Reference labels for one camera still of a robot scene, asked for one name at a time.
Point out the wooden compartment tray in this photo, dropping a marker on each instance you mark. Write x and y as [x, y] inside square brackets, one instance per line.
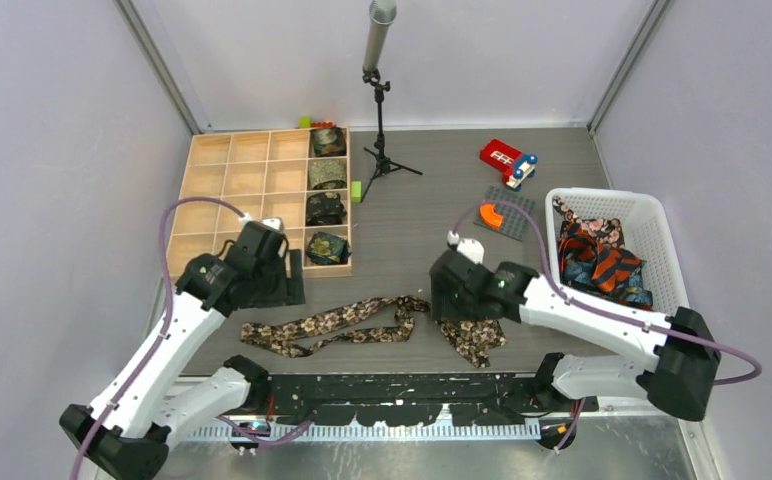
[260, 173]

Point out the orange navy striped tie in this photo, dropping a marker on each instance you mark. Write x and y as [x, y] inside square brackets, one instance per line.
[612, 265]

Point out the red toy truck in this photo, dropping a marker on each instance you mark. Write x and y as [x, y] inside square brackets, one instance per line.
[514, 165]

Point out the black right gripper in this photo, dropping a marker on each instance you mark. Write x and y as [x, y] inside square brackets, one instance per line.
[441, 294]

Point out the black beige floral rolled tie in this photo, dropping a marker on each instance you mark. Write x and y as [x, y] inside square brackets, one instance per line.
[325, 209]

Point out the navy yellow floral rolled tie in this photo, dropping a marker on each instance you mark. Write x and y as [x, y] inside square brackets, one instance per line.
[327, 249]

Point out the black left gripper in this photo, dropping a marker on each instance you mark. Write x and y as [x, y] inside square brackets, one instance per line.
[289, 291]

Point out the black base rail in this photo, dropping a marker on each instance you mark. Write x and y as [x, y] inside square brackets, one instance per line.
[404, 400]

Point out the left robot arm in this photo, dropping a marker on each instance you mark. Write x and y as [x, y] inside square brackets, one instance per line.
[129, 429]

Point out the blue patterned tie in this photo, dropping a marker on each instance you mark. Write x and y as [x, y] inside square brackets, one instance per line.
[631, 292]

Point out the pink floral dark tie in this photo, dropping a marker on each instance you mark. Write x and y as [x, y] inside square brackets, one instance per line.
[606, 231]

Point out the grey building baseplate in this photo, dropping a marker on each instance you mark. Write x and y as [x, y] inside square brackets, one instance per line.
[514, 225]

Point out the black microphone tripod stand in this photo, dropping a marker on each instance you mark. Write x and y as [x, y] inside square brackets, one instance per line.
[384, 165]

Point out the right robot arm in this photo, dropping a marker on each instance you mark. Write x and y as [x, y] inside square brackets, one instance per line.
[667, 360]

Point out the brown floral black tie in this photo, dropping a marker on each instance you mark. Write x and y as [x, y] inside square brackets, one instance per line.
[369, 321]

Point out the olive patterned rolled tie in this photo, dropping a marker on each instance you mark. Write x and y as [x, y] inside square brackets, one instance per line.
[327, 174]

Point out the orange curved block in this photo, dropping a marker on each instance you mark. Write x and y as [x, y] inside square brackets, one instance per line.
[490, 217]

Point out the white plastic basket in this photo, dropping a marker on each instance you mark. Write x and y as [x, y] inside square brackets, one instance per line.
[646, 231]

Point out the grey microphone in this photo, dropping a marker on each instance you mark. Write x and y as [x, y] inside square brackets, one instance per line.
[382, 13]

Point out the dark gold rolled tie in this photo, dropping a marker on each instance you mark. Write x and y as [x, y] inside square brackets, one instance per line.
[328, 142]

